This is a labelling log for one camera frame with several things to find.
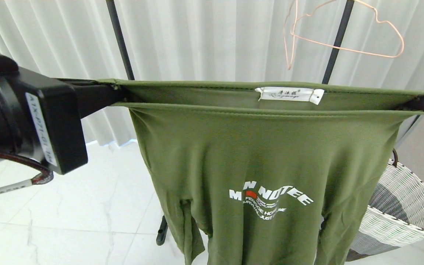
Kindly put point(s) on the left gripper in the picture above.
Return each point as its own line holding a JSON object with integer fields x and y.
{"x": 50, "y": 121}

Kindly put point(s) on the green printed t-shirt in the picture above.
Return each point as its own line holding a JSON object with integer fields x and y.
{"x": 252, "y": 154}

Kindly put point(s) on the pink clothes hanger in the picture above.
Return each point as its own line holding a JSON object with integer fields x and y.
{"x": 289, "y": 66}
{"x": 363, "y": 50}

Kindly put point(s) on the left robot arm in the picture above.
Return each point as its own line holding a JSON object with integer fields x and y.
{"x": 44, "y": 177}

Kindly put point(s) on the black clothes rack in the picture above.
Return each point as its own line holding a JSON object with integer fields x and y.
{"x": 118, "y": 36}

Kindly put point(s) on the white laundry basket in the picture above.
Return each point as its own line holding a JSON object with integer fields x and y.
{"x": 407, "y": 206}

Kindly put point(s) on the white curtain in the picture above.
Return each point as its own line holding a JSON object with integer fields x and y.
{"x": 215, "y": 36}

